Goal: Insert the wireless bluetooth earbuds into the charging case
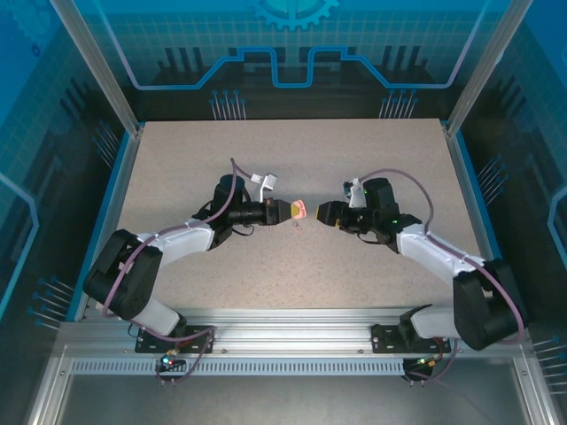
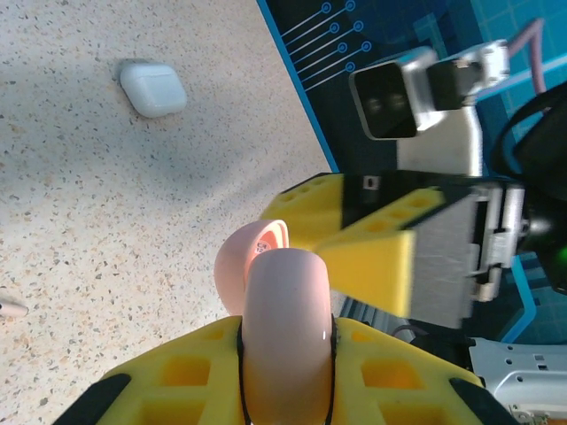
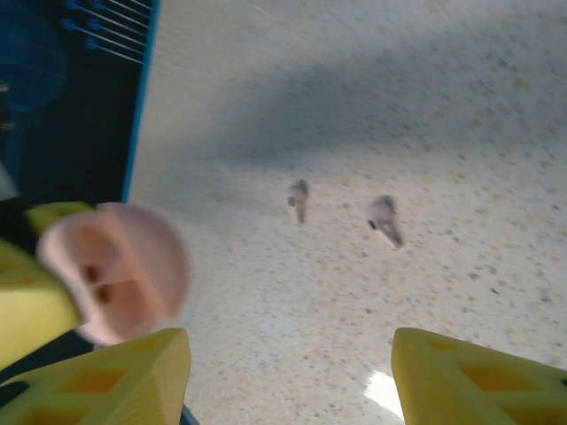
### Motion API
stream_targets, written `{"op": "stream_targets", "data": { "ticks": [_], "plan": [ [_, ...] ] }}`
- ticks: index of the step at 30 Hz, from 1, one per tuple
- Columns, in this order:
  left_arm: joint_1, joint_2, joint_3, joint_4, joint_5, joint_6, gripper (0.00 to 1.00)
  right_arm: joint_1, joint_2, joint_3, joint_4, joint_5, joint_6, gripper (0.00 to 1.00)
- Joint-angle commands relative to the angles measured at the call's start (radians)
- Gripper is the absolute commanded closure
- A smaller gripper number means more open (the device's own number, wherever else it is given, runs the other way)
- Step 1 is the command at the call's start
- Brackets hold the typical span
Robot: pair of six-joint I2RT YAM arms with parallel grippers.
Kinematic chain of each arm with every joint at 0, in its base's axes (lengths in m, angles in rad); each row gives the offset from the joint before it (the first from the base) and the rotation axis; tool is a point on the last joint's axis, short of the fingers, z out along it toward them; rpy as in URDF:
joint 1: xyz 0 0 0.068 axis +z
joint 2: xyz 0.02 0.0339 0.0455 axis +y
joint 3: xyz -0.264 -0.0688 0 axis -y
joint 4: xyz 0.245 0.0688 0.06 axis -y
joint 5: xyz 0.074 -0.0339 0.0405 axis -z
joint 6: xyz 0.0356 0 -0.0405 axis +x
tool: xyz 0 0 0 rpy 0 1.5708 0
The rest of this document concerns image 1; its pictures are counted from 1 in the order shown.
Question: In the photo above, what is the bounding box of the black base plate right arm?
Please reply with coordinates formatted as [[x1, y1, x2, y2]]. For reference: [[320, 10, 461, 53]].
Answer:
[[370, 322, 452, 354]]

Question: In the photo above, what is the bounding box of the black base plate left arm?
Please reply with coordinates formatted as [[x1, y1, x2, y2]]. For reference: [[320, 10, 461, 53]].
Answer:
[[135, 325, 217, 354]]

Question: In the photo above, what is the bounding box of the small connector board with LED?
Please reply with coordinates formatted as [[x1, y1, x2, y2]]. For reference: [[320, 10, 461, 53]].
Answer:
[[154, 349, 185, 373], [405, 353, 444, 377]]

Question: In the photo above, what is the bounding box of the metal front tray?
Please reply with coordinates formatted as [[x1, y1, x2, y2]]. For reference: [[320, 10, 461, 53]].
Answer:
[[24, 343, 550, 425]]

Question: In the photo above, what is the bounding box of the aluminium side frame rail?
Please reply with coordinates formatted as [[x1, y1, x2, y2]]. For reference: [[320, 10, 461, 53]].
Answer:
[[442, 121, 509, 274], [73, 126, 145, 322]]

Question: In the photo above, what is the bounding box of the aluminium mounting rail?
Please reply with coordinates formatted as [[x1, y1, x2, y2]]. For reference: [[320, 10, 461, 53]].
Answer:
[[59, 308, 532, 355]]

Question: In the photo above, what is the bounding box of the slotted grey cable duct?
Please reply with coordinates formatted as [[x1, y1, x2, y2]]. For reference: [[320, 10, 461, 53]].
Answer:
[[69, 358, 407, 376]]

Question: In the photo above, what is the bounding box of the aluminium frame post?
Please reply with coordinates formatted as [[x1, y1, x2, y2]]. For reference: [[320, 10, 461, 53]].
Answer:
[[445, 0, 537, 136], [48, 0, 145, 136]]

